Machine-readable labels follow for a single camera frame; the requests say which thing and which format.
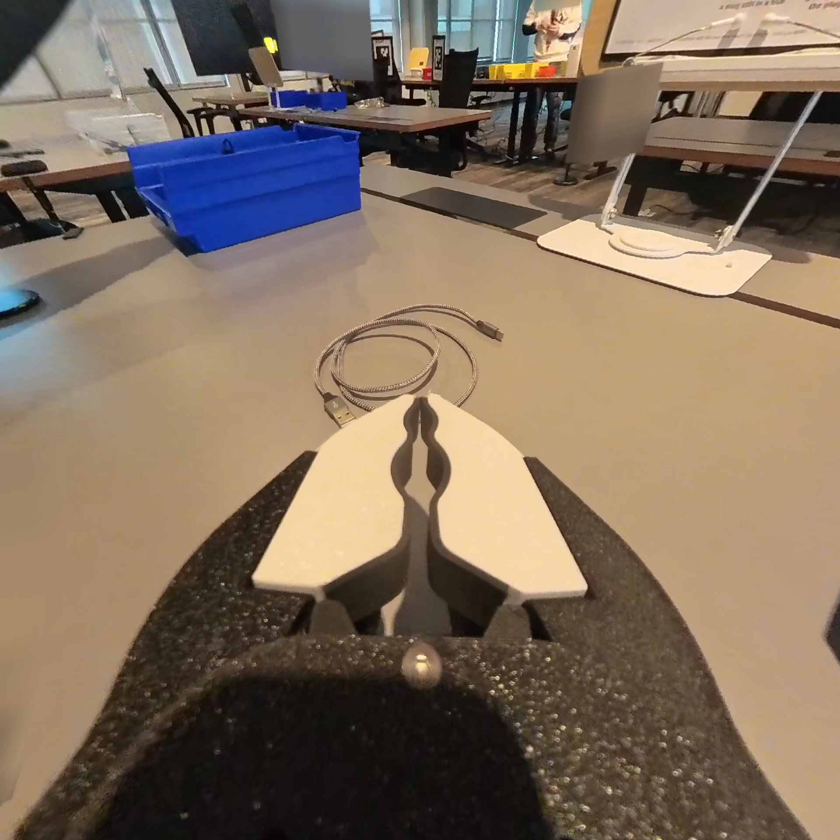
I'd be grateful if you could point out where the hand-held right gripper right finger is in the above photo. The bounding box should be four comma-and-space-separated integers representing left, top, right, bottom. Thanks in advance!
419, 392, 589, 636

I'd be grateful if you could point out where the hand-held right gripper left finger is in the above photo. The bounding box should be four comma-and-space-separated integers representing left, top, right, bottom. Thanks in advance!
251, 394, 422, 636

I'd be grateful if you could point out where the grey braided usb cable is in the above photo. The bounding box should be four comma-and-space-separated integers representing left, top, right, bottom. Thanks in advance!
315, 304, 505, 429

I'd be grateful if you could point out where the black mouse pad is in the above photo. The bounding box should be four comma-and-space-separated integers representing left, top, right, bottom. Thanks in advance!
400, 187, 547, 231

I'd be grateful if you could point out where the brown-edged office table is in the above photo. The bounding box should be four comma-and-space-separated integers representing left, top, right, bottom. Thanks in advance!
239, 104, 493, 177

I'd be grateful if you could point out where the small blue plastic bin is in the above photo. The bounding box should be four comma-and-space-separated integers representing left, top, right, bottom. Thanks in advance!
270, 91, 347, 111

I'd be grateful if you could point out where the black office chair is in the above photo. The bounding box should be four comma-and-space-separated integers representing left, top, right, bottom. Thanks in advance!
438, 48, 492, 109
143, 67, 201, 140

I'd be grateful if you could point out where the grey office table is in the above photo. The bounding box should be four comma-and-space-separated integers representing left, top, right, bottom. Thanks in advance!
640, 117, 840, 179

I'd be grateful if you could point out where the white printed board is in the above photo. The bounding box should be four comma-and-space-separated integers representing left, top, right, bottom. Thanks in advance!
600, 0, 840, 60

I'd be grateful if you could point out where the white flat base plate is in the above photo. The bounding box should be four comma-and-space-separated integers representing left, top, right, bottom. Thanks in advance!
537, 88, 824, 298

